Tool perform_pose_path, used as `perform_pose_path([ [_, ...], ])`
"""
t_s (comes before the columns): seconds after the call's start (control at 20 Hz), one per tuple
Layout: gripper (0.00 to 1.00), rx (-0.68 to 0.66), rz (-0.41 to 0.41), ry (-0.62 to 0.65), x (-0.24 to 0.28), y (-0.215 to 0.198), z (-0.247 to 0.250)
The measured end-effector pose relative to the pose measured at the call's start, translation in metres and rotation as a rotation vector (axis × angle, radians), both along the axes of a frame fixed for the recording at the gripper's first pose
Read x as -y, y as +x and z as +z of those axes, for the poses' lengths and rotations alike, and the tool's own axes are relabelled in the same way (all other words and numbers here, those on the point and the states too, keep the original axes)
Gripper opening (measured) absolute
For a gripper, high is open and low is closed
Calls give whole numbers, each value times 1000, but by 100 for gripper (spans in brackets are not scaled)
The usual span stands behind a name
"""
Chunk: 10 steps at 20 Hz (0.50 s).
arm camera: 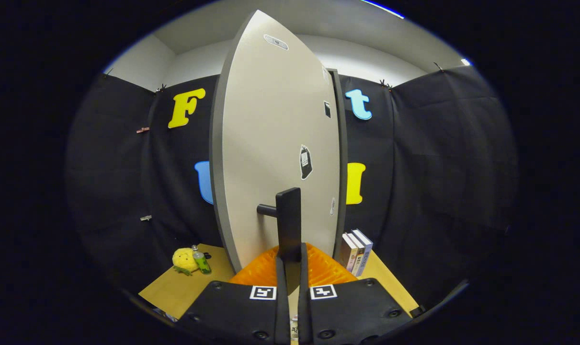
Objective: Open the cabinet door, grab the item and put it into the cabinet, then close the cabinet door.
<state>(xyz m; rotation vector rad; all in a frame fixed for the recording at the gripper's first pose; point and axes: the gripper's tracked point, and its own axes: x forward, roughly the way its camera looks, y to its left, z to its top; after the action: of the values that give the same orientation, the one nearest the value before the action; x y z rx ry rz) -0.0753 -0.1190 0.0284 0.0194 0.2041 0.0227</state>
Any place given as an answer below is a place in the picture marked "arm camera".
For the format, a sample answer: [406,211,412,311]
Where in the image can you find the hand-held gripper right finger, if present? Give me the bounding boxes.
[298,242,412,345]

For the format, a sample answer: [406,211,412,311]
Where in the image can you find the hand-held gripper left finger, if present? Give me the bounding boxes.
[175,244,290,345]

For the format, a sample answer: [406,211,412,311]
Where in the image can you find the black cabinet door handle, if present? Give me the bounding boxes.
[257,187,302,263]

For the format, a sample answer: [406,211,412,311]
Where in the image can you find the beige cabinet door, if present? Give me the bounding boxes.
[209,10,342,274]

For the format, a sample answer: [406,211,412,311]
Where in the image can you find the white and brown book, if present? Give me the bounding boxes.
[341,233,359,271]

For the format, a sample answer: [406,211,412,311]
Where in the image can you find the white and blue book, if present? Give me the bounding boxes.
[352,229,374,277]

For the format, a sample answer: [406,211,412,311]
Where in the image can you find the green drink bottle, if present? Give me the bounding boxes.
[192,245,212,275]

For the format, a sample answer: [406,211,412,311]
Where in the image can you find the yellow plush toy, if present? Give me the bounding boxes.
[172,247,199,276]

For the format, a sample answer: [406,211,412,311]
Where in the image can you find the grey cabinet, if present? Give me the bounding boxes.
[326,68,349,262]

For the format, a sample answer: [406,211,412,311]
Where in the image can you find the black backdrop cloth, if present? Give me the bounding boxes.
[65,65,519,307]

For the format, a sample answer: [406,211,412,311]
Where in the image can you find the long ceiling light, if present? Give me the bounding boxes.
[362,0,405,20]

